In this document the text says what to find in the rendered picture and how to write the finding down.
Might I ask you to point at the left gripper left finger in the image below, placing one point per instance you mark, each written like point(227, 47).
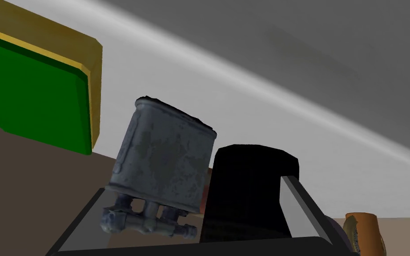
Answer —
point(80, 227)

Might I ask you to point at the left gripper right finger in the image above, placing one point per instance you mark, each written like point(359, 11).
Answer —
point(303, 209)

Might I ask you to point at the black blocky container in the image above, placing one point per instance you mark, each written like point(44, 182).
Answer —
point(244, 192)

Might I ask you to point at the orange-brown cylinder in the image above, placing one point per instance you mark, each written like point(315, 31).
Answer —
point(367, 234)

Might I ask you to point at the grey metal canister with pipes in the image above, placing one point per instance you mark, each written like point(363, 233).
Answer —
point(162, 160)

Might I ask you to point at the green picture with yellow frame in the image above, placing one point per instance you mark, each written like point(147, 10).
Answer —
point(30, 92)

